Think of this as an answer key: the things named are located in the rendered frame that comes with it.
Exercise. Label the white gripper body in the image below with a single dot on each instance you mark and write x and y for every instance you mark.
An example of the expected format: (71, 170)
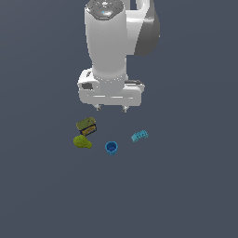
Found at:
(108, 93)

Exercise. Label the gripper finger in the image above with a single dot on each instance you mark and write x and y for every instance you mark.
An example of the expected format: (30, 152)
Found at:
(98, 107)
(125, 108)

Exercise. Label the yellow-green pear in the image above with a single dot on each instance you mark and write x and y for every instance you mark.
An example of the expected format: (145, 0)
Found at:
(81, 142)

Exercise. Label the blue cup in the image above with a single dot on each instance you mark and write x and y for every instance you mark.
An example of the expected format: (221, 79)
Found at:
(111, 147)

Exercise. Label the cyan toy brick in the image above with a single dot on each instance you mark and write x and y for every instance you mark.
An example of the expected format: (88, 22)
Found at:
(139, 135)

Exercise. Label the olive green tin can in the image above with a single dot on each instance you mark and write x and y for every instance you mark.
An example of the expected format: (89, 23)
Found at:
(86, 125)

